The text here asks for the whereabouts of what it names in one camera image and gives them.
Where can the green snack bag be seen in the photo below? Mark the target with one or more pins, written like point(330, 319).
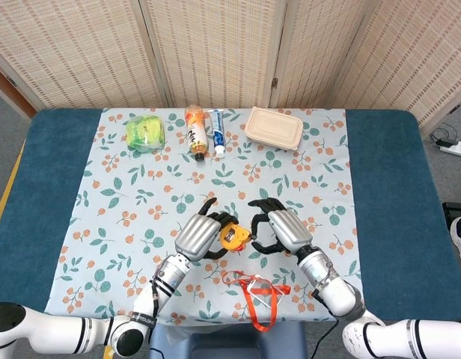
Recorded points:
point(146, 133)

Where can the white power strip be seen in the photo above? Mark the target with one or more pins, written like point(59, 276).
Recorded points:
point(455, 148)

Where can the yellow tape measure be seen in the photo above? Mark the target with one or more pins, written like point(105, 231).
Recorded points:
point(235, 238)

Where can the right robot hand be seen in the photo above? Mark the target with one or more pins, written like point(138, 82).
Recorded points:
point(286, 228)

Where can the beige lunch box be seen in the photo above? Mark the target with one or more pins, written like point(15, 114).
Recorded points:
point(274, 128)

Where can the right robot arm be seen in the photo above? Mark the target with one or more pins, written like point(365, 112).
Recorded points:
point(357, 310)

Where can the floral tablecloth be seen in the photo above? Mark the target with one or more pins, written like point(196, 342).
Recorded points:
point(215, 187)

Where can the blue grey chair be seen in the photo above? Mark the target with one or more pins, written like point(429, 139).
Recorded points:
point(226, 340)

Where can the blue table mat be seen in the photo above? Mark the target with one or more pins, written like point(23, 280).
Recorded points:
point(391, 187)

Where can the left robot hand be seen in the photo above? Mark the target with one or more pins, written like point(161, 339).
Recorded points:
point(200, 235)

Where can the white blue toothpaste tube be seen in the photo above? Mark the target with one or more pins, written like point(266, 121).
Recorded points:
point(218, 131)

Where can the orange drink bottle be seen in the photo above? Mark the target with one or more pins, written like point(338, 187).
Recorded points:
point(196, 131)

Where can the bamboo folding screen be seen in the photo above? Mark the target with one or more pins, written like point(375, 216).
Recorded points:
point(230, 52)

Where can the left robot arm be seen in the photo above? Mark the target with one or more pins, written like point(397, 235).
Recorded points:
point(103, 318)

